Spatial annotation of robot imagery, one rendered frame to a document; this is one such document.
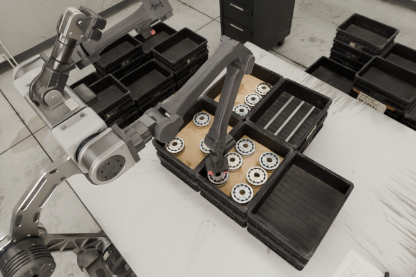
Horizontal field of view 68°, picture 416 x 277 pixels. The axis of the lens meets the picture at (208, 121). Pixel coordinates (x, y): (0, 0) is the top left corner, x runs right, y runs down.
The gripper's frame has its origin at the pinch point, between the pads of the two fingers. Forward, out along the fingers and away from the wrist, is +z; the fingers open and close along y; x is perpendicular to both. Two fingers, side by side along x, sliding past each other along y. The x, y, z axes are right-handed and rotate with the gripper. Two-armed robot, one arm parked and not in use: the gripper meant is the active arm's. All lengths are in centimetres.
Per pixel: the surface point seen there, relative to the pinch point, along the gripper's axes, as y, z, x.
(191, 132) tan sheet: 12.1, 6.2, -30.8
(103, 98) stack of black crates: 83, 41, -99
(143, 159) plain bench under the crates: 42, 20, -24
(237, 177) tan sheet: -9.3, 6.0, 0.3
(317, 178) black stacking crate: -47.5, 5.7, 5.3
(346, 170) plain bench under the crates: -69, 18, -4
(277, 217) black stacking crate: -24.3, 6.1, 21.8
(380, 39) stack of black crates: -148, 38, -132
